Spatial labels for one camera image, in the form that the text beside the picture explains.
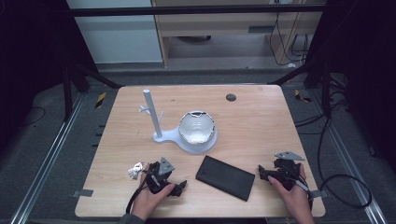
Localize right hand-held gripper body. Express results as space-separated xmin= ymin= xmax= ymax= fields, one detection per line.
xmin=267 ymin=150 xmax=305 ymax=191

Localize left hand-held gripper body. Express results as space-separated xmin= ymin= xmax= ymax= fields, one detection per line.
xmin=144 ymin=157 xmax=176 ymax=196

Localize person's right hand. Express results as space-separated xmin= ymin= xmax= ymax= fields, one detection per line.
xmin=267 ymin=164 xmax=315 ymax=219

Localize person's left hand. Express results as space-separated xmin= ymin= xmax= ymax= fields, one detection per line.
xmin=132 ymin=163 xmax=177 ymax=219

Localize silver key bunch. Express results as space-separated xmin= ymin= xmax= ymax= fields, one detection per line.
xmin=127 ymin=161 xmax=145 ymax=181

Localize white tree-shaped stand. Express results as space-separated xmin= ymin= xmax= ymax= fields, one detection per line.
xmin=138 ymin=89 xmax=219 ymax=155

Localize grey tape strip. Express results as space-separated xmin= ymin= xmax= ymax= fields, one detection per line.
xmin=311 ymin=189 xmax=330 ymax=200
xmin=71 ymin=189 xmax=94 ymax=199

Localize white bowl with silver rim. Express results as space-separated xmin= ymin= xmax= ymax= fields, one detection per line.
xmin=177 ymin=110 xmax=217 ymax=146

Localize yellow-black floor marker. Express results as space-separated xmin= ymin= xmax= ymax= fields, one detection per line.
xmin=94 ymin=91 xmax=107 ymax=110
xmin=293 ymin=89 xmax=313 ymax=104

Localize black metal stand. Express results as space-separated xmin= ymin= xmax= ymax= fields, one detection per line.
xmin=61 ymin=60 xmax=123 ymax=123
xmin=268 ymin=57 xmax=333 ymax=119

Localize black curtain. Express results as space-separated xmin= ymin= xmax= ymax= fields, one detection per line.
xmin=306 ymin=0 xmax=396 ymax=174
xmin=0 ymin=0 xmax=98 ymax=152

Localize white cabinet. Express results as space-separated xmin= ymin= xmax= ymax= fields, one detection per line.
xmin=65 ymin=0 xmax=164 ymax=65

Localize wooden desk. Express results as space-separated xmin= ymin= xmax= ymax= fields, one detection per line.
xmin=150 ymin=0 xmax=329 ymax=68

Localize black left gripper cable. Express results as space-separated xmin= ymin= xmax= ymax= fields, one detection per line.
xmin=125 ymin=176 xmax=150 ymax=215

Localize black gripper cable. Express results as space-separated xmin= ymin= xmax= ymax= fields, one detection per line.
xmin=125 ymin=176 xmax=150 ymax=215
xmin=292 ymin=116 xmax=374 ymax=210

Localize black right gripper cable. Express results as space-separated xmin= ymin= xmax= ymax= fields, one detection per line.
xmin=292 ymin=116 xmax=374 ymax=210

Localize metal floor rail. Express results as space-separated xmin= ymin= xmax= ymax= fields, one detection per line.
xmin=8 ymin=92 xmax=86 ymax=224
xmin=311 ymin=90 xmax=389 ymax=224

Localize hanging black cables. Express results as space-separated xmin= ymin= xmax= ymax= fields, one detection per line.
xmin=268 ymin=11 xmax=310 ymax=67

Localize thin black floor cable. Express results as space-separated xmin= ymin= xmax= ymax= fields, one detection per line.
xmin=18 ymin=105 xmax=47 ymax=129

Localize black horizontal frame bar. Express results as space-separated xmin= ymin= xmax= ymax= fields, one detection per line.
xmin=65 ymin=4 xmax=329 ymax=18

